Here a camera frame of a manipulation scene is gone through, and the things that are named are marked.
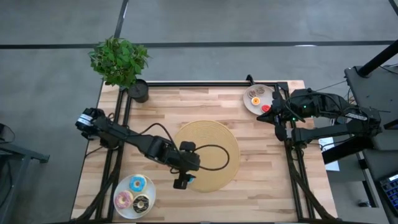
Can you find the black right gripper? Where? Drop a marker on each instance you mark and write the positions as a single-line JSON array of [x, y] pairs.
[[281, 116]]

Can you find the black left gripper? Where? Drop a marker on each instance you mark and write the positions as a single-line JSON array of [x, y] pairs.
[[186, 163]]

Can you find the small red frosted donut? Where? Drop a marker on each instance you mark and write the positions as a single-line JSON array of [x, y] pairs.
[[263, 109]]

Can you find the small blue frosted donut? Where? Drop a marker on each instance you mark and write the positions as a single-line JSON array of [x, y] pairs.
[[191, 180]]

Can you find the small pale orange donut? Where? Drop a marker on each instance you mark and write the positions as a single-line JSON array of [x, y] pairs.
[[253, 101]]

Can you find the small brown sprinkled donut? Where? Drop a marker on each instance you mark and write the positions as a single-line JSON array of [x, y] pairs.
[[262, 88], [250, 94]]

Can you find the large blue frosted donut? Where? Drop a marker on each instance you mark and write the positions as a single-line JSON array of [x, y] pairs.
[[133, 184]]

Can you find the large dark chocolate donut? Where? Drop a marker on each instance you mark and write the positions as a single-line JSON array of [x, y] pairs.
[[136, 204]]

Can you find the large pink frosted donut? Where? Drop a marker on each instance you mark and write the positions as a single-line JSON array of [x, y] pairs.
[[118, 200]]

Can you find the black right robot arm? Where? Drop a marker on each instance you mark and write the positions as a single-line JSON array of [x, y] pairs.
[[335, 132]]

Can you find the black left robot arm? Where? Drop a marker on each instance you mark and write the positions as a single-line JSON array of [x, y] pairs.
[[136, 143]]

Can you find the beige round plate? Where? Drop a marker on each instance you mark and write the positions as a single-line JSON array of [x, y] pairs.
[[248, 105]]

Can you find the round woven straw placemat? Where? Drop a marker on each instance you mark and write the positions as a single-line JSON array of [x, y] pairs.
[[211, 133]]

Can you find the white round plate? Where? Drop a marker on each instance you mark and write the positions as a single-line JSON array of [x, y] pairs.
[[122, 185]]

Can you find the white paper sheet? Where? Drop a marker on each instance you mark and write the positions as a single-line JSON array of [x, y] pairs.
[[333, 166]]

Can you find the black stand beam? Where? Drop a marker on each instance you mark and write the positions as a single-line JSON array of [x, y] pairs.
[[342, 152]]

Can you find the dark grey desk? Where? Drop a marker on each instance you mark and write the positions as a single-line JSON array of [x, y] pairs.
[[373, 168]]

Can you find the dark grey cart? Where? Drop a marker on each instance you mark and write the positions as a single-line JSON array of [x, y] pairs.
[[388, 93]]

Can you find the green leafy plant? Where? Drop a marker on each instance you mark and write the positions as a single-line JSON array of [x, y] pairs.
[[118, 62]]

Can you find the black pole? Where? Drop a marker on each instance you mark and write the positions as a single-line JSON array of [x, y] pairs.
[[377, 59]]

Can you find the black keyboard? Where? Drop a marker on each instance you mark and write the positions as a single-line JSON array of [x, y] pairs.
[[391, 193]]

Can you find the grey metal stand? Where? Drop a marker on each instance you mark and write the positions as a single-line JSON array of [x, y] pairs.
[[31, 154]]

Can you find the black clamp bracket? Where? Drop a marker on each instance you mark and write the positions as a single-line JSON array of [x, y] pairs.
[[249, 79]]

